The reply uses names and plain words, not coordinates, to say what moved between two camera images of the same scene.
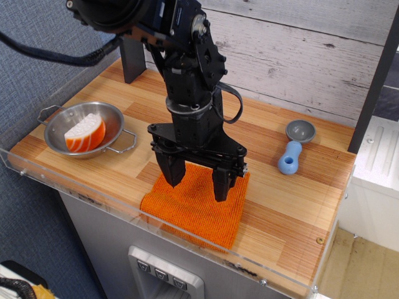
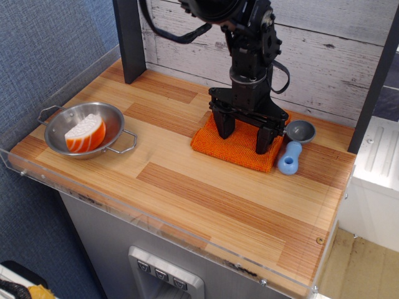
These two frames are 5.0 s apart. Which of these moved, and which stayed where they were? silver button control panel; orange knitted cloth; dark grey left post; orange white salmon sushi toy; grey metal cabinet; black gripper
Moved: orange knitted cloth; black gripper
Stayed: grey metal cabinet; silver button control panel; dark grey left post; orange white salmon sushi toy
